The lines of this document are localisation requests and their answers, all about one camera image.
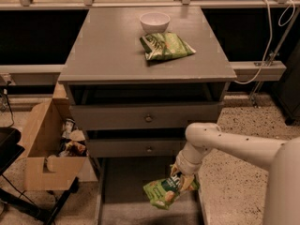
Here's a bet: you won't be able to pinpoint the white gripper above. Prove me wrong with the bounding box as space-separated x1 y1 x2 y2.
170 142 208 191

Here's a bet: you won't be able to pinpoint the green rice chip bag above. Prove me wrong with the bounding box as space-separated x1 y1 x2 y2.
143 173 200 210

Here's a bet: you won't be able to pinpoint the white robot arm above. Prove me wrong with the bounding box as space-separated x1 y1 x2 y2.
172 123 300 225

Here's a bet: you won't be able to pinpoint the open grey bottom drawer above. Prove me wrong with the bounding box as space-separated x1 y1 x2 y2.
97 157 204 225

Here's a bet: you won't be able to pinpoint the grey top drawer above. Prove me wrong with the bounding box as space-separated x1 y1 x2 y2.
70 102 223 130

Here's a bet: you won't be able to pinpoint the grey wooden drawer cabinet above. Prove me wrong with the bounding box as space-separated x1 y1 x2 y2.
57 6 238 225

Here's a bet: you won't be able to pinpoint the green chip bag on counter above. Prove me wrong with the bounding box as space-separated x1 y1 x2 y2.
140 33 196 61

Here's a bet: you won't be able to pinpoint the snack packets in box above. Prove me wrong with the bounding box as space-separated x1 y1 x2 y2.
58 118 87 158

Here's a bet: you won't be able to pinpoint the cardboard box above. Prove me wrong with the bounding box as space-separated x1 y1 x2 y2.
22 97 88 192

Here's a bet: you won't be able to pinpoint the black folding stand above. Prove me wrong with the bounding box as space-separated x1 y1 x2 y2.
0 176 80 225

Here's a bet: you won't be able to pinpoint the white ceramic bowl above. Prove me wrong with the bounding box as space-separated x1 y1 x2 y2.
140 12 171 34

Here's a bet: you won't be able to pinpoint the black chair seat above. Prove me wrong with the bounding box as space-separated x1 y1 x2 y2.
0 127 24 175

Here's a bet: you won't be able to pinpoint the white cable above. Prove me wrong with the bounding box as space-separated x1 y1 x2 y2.
233 0 296 85

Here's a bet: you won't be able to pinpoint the metal railing frame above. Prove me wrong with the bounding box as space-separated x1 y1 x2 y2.
1 0 299 83

